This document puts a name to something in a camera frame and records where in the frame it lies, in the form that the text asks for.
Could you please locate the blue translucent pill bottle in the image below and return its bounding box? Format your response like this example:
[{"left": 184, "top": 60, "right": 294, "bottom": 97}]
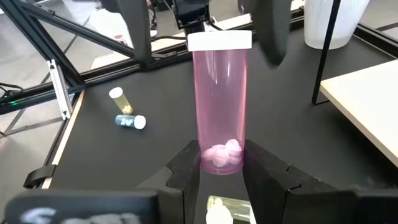
[{"left": 114, "top": 114, "right": 147, "bottom": 130}]

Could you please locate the red translucent pill bottle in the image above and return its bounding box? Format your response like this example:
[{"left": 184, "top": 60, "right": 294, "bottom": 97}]
[{"left": 187, "top": 30, "right": 253, "bottom": 175}]

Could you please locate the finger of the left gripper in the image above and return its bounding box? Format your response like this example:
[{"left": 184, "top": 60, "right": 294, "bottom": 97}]
[
  {"left": 252, "top": 0, "right": 292, "bottom": 68},
  {"left": 117, "top": 0, "right": 154, "bottom": 68}
]

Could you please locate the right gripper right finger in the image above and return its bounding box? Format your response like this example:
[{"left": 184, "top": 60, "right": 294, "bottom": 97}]
[{"left": 244, "top": 139, "right": 358, "bottom": 224}]

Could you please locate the black clamp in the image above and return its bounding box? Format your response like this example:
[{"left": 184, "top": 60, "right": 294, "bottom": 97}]
[{"left": 23, "top": 164, "right": 57, "bottom": 189}]

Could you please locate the black table mat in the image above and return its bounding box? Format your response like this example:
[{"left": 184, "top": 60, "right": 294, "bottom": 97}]
[{"left": 46, "top": 18, "right": 398, "bottom": 224}]

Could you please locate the silver metal bracket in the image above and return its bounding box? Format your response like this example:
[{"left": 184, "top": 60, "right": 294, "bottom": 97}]
[{"left": 47, "top": 59, "right": 75, "bottom": 121}]

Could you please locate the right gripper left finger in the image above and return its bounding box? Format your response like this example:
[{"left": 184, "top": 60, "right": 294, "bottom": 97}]
[{"left": 136, "top": 141, "right": 201, "bottom": 224}]

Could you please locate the green plant in white pot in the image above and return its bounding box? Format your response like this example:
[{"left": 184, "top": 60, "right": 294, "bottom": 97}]
[{"left": 303, "top": 0, "right": 371, "bottom": 50}]

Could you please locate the wooden shelf with black frame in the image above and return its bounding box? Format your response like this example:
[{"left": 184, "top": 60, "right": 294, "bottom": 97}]
[{"left": 312, "top": 0, "right": 398, "bottom": 169}]

